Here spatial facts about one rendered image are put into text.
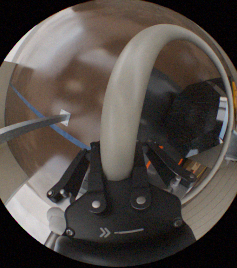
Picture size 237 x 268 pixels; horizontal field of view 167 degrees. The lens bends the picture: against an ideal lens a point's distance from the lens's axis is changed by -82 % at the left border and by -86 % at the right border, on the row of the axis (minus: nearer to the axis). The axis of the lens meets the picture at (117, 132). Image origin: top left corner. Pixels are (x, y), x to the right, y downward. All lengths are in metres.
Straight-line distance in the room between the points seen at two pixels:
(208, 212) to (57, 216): 6.05
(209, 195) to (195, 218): 1.53
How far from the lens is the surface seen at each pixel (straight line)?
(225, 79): 0.38
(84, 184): 0.48
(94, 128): 1.11
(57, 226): 0.55
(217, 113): 0.70
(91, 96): 1.11
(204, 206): 6.09
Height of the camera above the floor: 1.03
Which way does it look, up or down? 75 degrees down
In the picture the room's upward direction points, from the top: 173 degrees counter-clockwise
